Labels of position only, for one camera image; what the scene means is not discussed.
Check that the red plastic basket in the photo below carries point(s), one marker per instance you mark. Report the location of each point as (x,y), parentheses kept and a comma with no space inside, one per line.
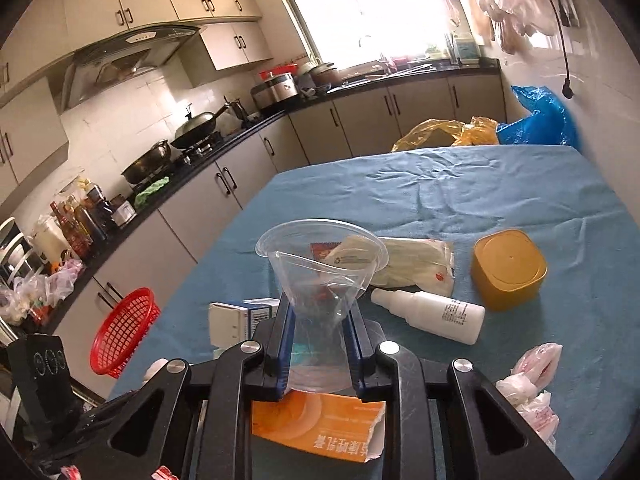
(125,330)

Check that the silver rice cooker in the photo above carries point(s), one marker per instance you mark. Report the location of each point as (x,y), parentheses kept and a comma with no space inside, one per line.
(277,90)

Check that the yellow plastic cup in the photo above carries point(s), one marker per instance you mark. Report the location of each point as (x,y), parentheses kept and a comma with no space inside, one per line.
(507,270)

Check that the beige lower kitchen cabinets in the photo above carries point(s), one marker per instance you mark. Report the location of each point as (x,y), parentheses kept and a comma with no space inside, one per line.
(370,110)

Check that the blue tablecloth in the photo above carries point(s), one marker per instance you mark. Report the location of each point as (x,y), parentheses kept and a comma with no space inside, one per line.
(400,195)

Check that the yellow plastic bag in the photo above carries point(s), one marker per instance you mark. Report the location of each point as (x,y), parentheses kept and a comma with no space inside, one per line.
(435,132)

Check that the small white jar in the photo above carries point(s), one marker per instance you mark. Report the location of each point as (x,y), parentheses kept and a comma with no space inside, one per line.
(122,212)

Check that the hanging plastic bags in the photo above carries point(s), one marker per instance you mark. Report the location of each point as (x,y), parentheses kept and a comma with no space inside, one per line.
(520,0)

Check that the red-brown snack packet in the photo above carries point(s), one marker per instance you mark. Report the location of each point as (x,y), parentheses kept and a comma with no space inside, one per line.
(320,250)

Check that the steel range hood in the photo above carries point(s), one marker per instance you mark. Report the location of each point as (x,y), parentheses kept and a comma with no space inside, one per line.
(115,60)

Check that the brown clay pot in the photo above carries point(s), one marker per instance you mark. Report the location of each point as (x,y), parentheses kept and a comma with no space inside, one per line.
(327,76)

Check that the kitchen window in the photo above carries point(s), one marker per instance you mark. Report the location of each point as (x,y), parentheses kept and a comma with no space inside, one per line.
(360,10)

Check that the clear plastic cup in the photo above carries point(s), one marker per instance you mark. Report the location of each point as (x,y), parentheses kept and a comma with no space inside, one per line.
(320,280)

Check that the steel cooking pot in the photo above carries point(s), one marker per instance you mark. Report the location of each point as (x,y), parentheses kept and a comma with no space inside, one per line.
(147,162)

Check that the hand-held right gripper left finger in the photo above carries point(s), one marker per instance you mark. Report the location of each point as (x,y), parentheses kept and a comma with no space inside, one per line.
(285,347)

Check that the black device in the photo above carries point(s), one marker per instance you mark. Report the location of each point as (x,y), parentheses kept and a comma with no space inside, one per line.
(37,385)

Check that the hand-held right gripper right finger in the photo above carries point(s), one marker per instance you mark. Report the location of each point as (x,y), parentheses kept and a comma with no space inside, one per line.
(356,352)

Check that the crumpled white red plastic bag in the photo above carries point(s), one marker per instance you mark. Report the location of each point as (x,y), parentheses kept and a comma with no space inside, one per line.
(530,370)

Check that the white spray bottle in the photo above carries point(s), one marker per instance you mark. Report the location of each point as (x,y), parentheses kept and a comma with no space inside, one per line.
(440,312)

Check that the row of condiment bottles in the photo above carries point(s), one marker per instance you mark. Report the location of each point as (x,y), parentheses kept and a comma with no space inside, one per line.
(80,225)

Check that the detergent bottle teal label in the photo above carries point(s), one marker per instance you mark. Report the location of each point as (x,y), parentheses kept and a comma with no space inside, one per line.
(466,49)

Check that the clear plastic bags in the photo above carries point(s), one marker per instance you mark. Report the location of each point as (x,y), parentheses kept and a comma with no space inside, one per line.
(35,292)

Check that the blue plastic bag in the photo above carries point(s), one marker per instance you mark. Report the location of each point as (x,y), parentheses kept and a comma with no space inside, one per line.
(540,120)

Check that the white jug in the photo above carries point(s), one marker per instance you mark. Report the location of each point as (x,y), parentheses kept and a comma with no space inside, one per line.
(50,245)

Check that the steel wok with lid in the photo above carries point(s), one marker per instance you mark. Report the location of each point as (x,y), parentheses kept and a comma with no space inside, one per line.
(197,127)

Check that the white plastic pouch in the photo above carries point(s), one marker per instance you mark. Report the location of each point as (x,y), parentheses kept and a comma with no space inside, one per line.
(417,265)

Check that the blue white carton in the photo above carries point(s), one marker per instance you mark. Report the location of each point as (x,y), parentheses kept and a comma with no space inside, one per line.
(235,322)

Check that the black kitchen countertop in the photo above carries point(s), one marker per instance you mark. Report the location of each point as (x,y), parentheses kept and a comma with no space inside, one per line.
(240,135)

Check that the orange paper packet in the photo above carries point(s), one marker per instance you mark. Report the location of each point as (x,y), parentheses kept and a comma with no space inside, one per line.
(310,425)

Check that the gas stove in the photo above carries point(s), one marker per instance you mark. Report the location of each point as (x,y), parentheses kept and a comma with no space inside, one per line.
(200,150)

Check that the metal dish rack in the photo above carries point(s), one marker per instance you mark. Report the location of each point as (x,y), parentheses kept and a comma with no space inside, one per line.
(12,255)

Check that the green cloth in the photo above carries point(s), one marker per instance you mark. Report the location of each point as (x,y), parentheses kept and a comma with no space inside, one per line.
(152,187)

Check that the white crumpled paper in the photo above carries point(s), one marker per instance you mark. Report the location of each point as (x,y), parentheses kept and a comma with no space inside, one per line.
(157,369)

